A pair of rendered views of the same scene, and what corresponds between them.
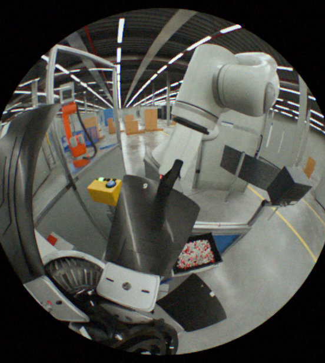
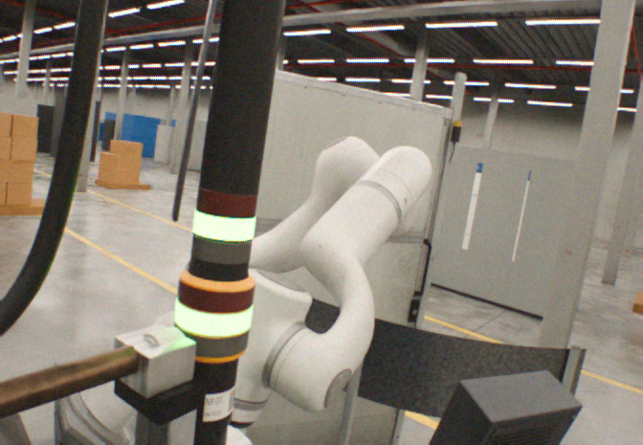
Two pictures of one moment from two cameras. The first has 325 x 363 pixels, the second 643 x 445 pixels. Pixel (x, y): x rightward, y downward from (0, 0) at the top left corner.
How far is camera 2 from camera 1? 0.39 m
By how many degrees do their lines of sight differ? 41
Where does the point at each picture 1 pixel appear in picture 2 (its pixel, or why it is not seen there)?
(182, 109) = not seen: hidden behind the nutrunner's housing
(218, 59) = (277, 325)
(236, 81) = (292, 384)
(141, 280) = not seen: outside the picture
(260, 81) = (321, 385)
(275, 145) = (498, 239)
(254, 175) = (415, 382)
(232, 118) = not seen: hidden behind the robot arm
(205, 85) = (254, 372)
